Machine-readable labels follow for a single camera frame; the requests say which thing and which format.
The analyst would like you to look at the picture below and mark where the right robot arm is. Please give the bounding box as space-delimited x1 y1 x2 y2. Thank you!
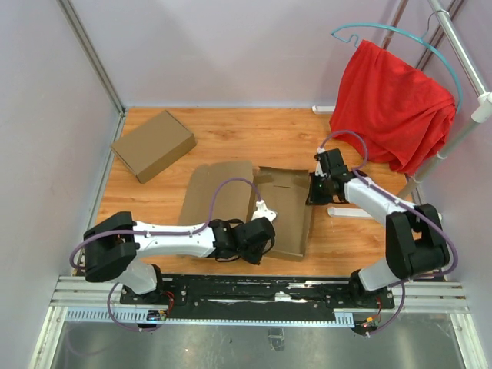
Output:
306 148 450 308

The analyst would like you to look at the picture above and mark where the red cloth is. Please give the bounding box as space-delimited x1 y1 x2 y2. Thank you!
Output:
330 40 457 175

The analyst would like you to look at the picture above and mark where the folded brown cardboard box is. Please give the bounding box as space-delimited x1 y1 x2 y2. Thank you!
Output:
111 111 196 184

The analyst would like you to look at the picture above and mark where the aluminium frame rail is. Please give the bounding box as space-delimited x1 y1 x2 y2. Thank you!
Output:
31 276 488 368

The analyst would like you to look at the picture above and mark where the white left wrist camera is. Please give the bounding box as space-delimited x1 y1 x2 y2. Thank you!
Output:
251 200 278 223

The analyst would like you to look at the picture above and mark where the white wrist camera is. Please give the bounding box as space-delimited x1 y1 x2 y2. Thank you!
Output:
314 156 327 178
251 200 278 223

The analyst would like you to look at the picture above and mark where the brown cardboard box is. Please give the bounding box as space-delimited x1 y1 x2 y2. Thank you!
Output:
111 111 196 184
178 161 312 261

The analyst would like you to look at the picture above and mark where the teal clothes hanger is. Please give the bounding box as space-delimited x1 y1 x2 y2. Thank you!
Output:
330 22 464 112

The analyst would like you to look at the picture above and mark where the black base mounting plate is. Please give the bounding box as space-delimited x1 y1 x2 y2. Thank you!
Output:
120 274 395 321

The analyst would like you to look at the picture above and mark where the grey slotted cable duct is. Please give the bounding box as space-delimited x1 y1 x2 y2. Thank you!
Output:
65 307 355 328

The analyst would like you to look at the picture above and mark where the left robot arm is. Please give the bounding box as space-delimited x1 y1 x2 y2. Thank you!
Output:
81 208 277 304

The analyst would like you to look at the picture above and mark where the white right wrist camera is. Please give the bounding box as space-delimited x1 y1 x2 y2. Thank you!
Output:
314 156 327 178

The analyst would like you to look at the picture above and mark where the white clothes rack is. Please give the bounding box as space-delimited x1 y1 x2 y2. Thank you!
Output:
330 1 491 198

